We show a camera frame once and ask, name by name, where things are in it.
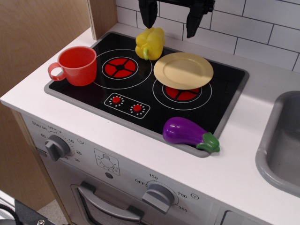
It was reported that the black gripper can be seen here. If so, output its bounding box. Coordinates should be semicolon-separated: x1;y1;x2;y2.
138;0;215;38

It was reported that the grey temperature dial knob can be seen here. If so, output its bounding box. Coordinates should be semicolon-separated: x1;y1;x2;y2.
142;182;175;214

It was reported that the purple toy eggplant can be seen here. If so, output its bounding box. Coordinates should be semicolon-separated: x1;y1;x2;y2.
162;117;220;153

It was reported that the yellow toy bell pepper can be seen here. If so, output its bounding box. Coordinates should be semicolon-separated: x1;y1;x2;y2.
135;27;165;60

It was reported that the grey toy sink basin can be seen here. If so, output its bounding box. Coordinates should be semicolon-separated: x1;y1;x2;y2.
255;91;300;197

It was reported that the left red stove knob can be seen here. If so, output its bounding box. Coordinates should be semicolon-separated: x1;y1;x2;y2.
112;96;121;105

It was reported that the red plastic cup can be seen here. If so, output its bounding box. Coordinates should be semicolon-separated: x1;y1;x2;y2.
48;46;97;86

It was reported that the red stove knob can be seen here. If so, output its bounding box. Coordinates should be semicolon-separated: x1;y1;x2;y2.
112;96;121;105
133;105;143;113

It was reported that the black equipment with cable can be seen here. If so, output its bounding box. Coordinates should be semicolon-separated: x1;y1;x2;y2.
0;200;55;225

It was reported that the tan toy plate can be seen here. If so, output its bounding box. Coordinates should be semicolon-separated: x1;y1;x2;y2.
154;52;214;90

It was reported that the grey timer dial knob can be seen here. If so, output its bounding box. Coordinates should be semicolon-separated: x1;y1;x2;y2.
45;135;70;161

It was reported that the right red stove knob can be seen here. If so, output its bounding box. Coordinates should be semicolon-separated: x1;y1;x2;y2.
133;105;143;113

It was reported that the wooden side panel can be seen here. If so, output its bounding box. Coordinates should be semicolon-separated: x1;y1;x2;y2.
87;0;118;40

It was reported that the grey oven door handle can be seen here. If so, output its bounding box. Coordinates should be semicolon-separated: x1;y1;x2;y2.
78;181;144;223

